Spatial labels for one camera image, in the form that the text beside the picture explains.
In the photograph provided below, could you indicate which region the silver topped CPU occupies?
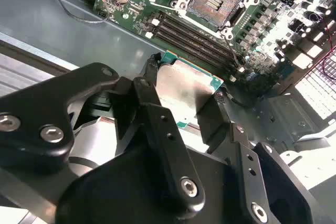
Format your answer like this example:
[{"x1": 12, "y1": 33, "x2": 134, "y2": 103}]
[{"x1": 153, "y1": 50, "x2": 226, "y2": 131}]

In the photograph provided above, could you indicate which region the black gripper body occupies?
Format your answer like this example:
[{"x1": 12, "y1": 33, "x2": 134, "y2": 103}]
[{"x1": 56, "y1": 142, "x2": 253, "y2": 224}]

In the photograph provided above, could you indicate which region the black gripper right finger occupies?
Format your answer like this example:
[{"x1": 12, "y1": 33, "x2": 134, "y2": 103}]
[{"x1": 196, "y1": 84, "x2": 320, "y2": 224}]

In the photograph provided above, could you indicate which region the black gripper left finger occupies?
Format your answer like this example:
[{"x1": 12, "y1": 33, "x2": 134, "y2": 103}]
[{"x1": 0, "y1": 52, "x2": 206, "y2": 220}]

